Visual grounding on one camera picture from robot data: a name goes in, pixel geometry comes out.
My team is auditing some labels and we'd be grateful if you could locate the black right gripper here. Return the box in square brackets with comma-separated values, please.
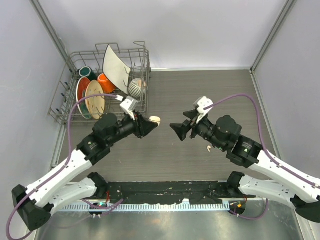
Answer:
[170, 109, 227, 151]

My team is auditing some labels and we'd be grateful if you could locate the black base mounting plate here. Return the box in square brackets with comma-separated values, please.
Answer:
[93, 181, 245, 205]

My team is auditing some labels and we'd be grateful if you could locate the red green round plate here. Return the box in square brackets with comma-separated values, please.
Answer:
[75, 77, 92, 120]

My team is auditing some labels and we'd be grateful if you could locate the dark green mug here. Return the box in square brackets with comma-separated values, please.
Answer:
[78, 66, 98, 81]

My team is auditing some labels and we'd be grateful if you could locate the white square plate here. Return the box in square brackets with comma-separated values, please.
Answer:
[102, 44, 131, 95]

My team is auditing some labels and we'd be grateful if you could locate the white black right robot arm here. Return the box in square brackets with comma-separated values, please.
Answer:
[170, 110, 320, 223]

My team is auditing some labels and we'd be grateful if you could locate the beige earbud charging case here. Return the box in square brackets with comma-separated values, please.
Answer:
[148, 116, 161, 126]

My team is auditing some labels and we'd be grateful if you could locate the striped black white cup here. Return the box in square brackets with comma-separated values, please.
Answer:
[128, 78, 147, 99]

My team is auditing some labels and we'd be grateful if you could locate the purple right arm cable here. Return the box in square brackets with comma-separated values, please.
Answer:
[204, 93, 320, 220]

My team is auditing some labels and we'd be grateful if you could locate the white slotted cable duct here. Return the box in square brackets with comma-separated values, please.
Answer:
[59, 201, 230, 213]

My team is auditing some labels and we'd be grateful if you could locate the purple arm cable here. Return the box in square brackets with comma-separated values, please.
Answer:
[204, 93, 320, 220]
[5, 93, 124, 240]

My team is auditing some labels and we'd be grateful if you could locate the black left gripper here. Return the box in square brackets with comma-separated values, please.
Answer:
[107, 110, 158, 146]

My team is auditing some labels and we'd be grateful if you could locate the orange mug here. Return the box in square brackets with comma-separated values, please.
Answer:
[97, 73, 116, 94]

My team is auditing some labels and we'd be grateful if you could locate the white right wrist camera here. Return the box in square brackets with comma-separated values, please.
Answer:
[193, 96, 214, 124]

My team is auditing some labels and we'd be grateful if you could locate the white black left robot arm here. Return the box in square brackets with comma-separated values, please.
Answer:
[11, 111, 161, 231]

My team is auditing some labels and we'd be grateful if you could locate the grey wire dish rack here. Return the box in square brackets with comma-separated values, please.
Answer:
[48, 41, 151, 125]

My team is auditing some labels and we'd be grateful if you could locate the beige speckled round plate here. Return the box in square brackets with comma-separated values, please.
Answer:
[85, 80, 106, 120]

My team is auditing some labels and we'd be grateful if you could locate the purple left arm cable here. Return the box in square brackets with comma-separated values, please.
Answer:
[5, 93, 124, 240]

